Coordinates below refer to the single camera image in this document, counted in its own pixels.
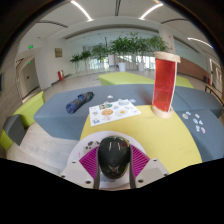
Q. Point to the red fire extinguisher box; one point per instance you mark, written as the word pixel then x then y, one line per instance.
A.
pixel 60 75

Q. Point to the group of potted plants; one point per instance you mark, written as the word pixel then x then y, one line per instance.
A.
pixel 123 46

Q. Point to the ceiling strip lights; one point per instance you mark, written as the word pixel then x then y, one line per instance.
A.
pixel 80 9

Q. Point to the round white printed mouse pad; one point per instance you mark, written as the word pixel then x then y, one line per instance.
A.
pixel 83 146

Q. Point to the lime green upholstered bench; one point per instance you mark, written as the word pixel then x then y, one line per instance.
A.
pixel 123 78
pixel 185 82

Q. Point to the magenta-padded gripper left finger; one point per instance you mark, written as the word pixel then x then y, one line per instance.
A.
pixel 86 166

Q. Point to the small round sticker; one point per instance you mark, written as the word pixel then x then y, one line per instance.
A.
pixel 195 121
pixel 197 128
pixel 185 116
pixel 200 122
pixel 203 130
pixel 197 116
pixel 188 113

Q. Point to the small lime green ottoman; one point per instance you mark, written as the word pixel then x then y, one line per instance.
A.
pixel 5 140

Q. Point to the black computer mouse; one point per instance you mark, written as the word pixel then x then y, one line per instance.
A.
pixel 113 156

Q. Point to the framed wall picture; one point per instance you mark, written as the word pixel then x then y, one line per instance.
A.
pixel 58 52

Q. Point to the dark blue folded umbrella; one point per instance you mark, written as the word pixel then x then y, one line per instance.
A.
pixel 78 102

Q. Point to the green exit sign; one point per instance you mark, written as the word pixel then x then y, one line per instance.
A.
pixel 30 46

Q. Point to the red panel wooden stand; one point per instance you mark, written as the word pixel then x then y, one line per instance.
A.
pixel 164 86

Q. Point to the long grey upholstered bench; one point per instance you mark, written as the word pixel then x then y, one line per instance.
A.
pixel 56 120

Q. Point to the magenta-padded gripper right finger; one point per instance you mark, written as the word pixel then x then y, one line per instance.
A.
pixel 141 165

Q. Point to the white sticker sheet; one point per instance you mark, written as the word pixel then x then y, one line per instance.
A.
pixel 113 111

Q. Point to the wooden chair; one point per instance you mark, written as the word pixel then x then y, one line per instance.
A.
pixel 215 91

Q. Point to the small grey ottoman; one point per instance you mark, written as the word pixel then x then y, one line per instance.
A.
pixel 14 128

